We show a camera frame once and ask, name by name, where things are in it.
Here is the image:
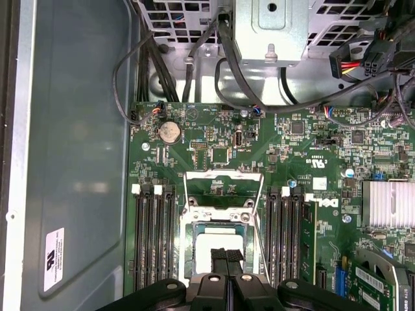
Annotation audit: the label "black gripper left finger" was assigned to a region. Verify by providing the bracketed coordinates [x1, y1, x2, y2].
[123, 248, 230, 311]

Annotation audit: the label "black graphics card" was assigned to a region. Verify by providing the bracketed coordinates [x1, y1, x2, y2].
[354, 248, 415, 311]

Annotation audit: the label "silver square CPU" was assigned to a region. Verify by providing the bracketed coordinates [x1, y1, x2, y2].
[193, 222, 248, 276]

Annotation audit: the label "black PC case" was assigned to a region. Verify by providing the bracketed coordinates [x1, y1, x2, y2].
[0, 0, 415, 311]

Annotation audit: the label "silver finned chipset heatsink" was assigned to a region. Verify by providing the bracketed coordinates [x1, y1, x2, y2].
[361, 179, 415, 229]

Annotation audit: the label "black power plug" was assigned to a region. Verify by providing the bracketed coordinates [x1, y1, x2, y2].
[327, 29, 398, 79]

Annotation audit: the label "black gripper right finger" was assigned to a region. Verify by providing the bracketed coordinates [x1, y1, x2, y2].
[226, 249, 367, 311]

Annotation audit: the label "thin black wire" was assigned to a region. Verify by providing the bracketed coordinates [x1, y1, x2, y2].
[112, 30, 163, 126]

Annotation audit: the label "thin wire locking lever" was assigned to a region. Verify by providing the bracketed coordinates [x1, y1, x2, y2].
[252, 212, 272, 284]

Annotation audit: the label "thick black cable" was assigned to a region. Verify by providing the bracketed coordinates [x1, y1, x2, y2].
[136, 30, 182, 104]
[215, 11, 270, 111]

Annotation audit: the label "green motherboard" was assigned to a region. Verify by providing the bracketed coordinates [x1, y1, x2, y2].
[124, 100, 415, 311]

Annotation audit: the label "white case label sticker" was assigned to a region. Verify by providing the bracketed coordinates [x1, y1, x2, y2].
[43, 227, 65, 292]

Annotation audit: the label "metal socket cover frame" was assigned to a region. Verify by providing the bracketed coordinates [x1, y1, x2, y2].
[182, 167, 264, 223]

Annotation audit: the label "grey metal bay box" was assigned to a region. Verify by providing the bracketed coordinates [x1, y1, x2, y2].
[233, 0, 309, 68]

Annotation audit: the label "CPU socket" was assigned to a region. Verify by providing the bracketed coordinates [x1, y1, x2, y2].
[183, 196, 264, 288]

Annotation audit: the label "RAM slot black clips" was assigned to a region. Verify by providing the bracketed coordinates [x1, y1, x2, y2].
[290, 187, 303, 286]
[145, 186, 156, 292]
[165, 186, 178, 289]
[266, 186, 280, 290]

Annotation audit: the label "blue expansion slot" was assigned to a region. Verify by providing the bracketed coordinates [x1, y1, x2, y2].
[335, 257, 350, 297]

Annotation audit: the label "round coin battery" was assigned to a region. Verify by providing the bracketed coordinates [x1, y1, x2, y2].
[157, 120, 182, 145]

